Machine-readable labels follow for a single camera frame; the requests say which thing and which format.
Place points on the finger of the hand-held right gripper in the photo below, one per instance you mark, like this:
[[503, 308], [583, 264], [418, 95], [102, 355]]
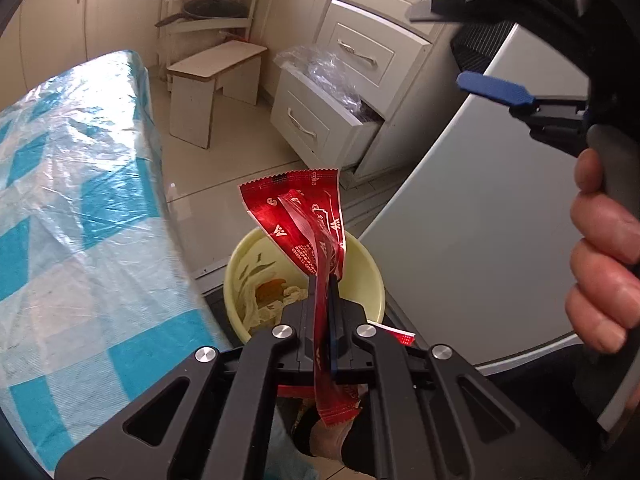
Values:
[[492, 85], [450, 7]]

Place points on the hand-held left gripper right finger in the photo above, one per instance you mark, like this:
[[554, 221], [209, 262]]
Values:
[[333, 330]]

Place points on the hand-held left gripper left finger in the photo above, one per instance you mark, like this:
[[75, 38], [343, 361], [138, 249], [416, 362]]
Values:
[[311, 330]]

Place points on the yellow plastic bin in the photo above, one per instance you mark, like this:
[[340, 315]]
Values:
[[360, 280]]

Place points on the red snack wrapper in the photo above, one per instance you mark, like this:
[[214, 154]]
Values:
[[300, 220]]

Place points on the person's right hand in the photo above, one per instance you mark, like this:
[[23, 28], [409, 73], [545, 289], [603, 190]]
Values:
[[600, 270]]

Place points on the black mesh panel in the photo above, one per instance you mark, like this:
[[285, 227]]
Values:
[[480, 47]]

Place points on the white drawer cabinet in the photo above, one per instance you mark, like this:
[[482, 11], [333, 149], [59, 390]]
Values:
[[360, 50]]

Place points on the clear plastic bags in drawer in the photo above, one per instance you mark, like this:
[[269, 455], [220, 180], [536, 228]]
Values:
[[325, 75]]

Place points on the large white appliance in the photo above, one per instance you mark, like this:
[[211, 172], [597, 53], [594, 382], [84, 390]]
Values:
[[475, 235]]

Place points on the black frying pan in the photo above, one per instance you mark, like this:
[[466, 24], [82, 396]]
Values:
[[215, 7]]

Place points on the low white stool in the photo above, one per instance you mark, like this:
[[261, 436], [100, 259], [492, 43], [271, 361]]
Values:
[[215, 60]]

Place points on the blue checked plastic tablecloth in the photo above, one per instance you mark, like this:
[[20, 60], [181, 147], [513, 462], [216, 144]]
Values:
[[75, 210]]

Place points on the cream base cabinets with doors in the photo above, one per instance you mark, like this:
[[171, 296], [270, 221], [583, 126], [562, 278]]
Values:
[[60, 10]]

